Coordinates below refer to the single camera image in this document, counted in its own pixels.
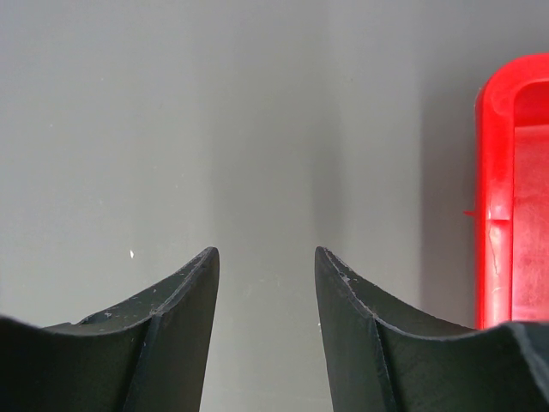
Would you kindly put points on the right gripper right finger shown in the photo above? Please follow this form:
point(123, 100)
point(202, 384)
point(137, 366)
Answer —
point(384, 355)

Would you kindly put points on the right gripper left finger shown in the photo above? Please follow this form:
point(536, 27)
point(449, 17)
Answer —
point(146, 353)

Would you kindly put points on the red plastic bin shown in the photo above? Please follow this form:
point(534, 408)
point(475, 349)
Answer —
point(511, 198)

